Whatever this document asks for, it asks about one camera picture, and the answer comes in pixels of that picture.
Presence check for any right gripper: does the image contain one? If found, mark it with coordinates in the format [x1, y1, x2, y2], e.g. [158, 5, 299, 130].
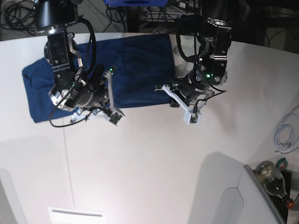
[49, 64, 110, 112]

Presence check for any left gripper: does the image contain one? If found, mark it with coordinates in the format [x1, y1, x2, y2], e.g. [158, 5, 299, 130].
[170, 71, 215, 108]

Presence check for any blue t-shirt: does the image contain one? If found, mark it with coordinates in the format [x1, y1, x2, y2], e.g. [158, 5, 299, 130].
[22, 34, 175, 123]

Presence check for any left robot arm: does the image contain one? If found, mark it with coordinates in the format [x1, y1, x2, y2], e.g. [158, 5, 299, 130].
[170, 0, 240, 106]

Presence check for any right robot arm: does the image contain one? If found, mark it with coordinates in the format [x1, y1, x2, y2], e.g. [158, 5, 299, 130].
[34, 0, 108, 112]

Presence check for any blue box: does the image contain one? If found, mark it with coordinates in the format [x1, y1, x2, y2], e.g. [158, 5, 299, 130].
[104, 0, 168, 7]

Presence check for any clear plastic bottle red cap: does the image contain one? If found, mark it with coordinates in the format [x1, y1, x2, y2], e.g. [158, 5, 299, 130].
[256, 161, 295, 210]

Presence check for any green tape roll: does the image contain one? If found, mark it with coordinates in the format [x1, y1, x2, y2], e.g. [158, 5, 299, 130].
[276, 157, 288, 171]

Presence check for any black tray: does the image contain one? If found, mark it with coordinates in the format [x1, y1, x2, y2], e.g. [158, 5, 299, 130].
[269, 170, 292, 224]

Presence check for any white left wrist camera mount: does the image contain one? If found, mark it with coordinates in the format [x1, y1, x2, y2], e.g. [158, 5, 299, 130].
[155, 84, 206, 125]

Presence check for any black coiled cable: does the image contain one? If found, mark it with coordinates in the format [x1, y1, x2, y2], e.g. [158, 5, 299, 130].
[0, 0, 38, 36]

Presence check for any white coiled cable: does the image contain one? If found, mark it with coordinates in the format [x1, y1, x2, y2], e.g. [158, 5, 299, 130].
[273, 111, 299, 154]

